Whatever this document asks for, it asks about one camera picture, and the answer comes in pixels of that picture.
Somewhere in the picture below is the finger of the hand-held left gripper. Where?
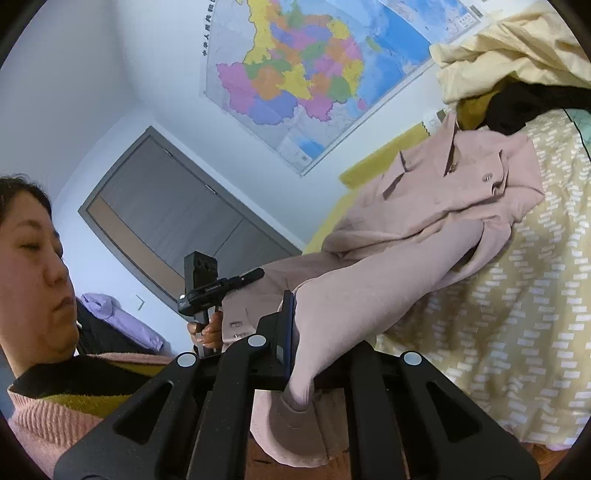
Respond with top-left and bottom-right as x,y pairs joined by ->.
230,269 -> 265,291

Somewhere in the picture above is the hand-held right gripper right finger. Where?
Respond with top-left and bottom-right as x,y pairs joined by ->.
314,342 -> 541,480

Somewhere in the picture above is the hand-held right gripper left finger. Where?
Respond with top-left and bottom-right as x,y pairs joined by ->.
53,290 -> 298,480

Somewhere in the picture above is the pink coat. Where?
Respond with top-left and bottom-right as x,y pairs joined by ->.
222,111 -> 546,467

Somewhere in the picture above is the person's left hand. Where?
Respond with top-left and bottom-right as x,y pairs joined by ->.
187,311 -> 225,350

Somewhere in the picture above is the purple cloth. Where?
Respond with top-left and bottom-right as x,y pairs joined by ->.
82,293 -> 165,352

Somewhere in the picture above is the grey wardrobe door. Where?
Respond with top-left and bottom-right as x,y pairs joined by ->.
78,127 -> 304,306

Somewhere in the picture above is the dark cloth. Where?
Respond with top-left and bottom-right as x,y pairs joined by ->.
76,301 -> 160,356

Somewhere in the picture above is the patterned bed sheet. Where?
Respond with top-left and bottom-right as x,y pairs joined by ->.
302,108 -> 591,451

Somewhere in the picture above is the person's head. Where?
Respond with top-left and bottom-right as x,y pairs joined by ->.
0,174 -> 77,377

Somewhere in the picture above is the mustard brown garment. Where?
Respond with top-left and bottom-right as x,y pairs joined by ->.
457,90 -> 504,131

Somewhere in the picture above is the black garment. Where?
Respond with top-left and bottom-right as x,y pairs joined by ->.
487,83 -> 591,136

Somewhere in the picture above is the cream garment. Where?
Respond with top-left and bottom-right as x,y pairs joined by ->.
429,11 -> 591,105

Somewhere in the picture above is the colourful wall map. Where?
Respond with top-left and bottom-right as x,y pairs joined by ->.
201,0 -> 491,177

